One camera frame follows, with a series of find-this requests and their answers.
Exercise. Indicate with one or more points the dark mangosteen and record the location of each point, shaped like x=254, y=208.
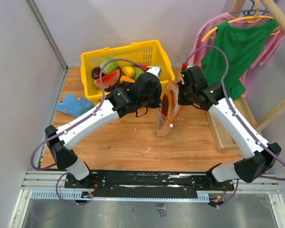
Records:
x=96, y=72

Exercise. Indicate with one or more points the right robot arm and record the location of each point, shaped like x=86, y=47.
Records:
x=259, y=155

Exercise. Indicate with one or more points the grey clothes hanger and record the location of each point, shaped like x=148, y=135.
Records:
x=240, y=7

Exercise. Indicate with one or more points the clear zip top bag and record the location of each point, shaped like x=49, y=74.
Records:
x=168, y=127

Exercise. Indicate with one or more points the yellow clothes hanger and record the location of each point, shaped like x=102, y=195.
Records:
x=250, y=19

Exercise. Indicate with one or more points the dark grape bunch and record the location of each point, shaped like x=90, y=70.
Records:
x=118, y=84

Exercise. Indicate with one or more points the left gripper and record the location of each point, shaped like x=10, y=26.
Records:
x=156, y=103

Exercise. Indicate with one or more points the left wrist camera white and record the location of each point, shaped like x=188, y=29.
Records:
x=155, y=70

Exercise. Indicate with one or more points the yellow lemon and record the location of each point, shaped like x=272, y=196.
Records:
x=128, y=71

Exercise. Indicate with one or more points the yellow plastic basket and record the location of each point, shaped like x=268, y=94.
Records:
x=149, y=53

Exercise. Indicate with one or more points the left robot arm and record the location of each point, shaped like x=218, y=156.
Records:
x=62, y=140

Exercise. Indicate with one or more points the green cabbage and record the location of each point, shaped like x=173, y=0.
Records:
x=111, y=67

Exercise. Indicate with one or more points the pink shirt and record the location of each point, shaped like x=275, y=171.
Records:
x=201, y=49

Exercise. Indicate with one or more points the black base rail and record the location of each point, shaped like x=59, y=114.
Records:
x=149, y=185

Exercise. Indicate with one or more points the green tank top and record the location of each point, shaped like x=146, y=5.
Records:
x=242, y=47

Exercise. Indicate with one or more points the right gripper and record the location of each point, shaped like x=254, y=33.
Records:
x=182, y=101

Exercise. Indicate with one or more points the blue cloth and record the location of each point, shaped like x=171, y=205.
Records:
x=74, y=106

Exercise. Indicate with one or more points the watermelon slice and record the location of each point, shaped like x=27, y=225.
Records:
x=110, y=79

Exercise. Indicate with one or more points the orange mango piece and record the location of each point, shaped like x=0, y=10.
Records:
x=126, y=79

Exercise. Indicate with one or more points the wooden clothes rack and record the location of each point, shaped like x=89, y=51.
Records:
x=265, y=83

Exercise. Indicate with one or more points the papaya half slice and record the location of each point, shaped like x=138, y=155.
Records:
x=167, y=107

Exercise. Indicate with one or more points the aluminium frame post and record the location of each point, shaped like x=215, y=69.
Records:
x=38, y=17

